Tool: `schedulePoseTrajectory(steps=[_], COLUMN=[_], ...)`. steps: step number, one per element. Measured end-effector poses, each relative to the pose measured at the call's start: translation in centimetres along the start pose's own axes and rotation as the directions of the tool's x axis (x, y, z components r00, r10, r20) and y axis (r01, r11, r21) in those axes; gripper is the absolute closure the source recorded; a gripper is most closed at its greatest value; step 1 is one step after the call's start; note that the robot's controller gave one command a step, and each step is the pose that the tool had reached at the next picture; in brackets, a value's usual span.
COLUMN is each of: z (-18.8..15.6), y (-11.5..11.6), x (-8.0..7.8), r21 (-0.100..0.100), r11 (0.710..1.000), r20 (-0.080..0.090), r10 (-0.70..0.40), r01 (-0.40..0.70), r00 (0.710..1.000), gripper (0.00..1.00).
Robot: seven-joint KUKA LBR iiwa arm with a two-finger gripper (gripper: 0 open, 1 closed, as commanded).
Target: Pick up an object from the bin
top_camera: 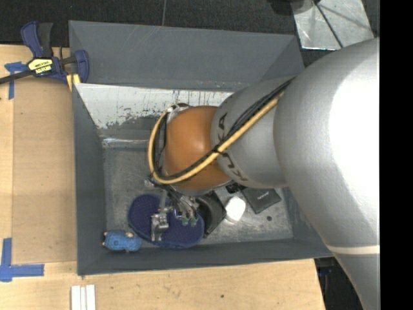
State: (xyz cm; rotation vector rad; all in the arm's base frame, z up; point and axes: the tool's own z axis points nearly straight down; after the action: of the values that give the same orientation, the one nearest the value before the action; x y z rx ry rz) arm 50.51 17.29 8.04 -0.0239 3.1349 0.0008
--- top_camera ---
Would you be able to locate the dark blue oval pad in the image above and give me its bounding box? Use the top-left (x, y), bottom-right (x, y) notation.
top-left (127, 193), bottom-right (206, 249)

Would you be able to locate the blue toy animal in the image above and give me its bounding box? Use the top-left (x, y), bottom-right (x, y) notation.
top-left (102, 230), bottom-right (143, 253)

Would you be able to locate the white rounded block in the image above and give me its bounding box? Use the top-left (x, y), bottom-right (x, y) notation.
top-left (225, 196), bottom-right (247, 223)

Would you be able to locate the black flat pouch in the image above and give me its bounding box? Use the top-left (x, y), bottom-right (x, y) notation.
top-left (241, 187), bottom-right (283, 215)

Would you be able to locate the pale wood board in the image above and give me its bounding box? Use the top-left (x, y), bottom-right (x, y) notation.
top-left (11, 82), bottom-right (78, 265)

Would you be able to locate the grey metal bin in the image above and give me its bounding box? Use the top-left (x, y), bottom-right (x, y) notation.
top-left (68, 20), bottom-right (334, 276)

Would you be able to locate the black cylinder on white bracket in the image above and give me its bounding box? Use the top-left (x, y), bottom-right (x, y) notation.
top-left (196, 190), bottom-right (227, 236)

